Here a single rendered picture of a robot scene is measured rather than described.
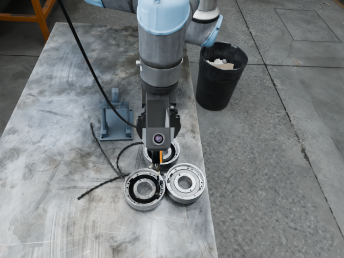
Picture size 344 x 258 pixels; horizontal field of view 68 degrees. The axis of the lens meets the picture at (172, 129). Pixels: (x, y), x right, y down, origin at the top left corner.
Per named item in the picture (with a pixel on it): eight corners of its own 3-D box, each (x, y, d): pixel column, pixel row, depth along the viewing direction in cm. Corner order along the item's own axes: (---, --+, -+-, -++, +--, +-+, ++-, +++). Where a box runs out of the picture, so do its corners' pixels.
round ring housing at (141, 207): (171, 188, 69) (172, 180, 66) (150, 220, 63) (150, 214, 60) (140, 169, 72) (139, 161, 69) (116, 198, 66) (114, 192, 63)
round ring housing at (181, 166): (208, 180, 71) (211, 173, 68) (193, 213, 65) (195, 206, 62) (175, 165, 74) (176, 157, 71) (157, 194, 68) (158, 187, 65)
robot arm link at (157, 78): (185, 69, 42) (135, 69, 41) (182, 90, 46) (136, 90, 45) (180, 44, 47) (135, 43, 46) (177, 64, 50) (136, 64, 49)
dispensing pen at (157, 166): (152, 195, 63) (151, 130, 58) (152, 187, 67) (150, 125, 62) (161, 195, 63) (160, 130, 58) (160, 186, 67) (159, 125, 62)
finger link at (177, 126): (180, 132, 60) (179, 107, 53) (180, 138, 59) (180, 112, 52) (160, 134, 60) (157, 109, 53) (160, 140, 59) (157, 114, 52)
